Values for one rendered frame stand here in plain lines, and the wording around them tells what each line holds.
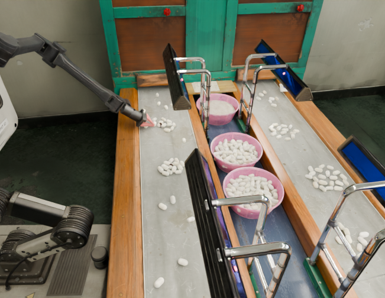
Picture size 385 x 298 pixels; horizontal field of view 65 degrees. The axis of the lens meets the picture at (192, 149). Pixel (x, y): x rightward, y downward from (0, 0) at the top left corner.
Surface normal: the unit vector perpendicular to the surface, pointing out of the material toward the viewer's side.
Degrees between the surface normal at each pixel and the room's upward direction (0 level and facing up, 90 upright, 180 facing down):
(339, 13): 89
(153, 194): 0
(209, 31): 90
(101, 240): 0
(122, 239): 0
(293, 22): 90
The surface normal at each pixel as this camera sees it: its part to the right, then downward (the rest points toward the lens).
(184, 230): 0.01, -0.77
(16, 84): 0.19, 0.62
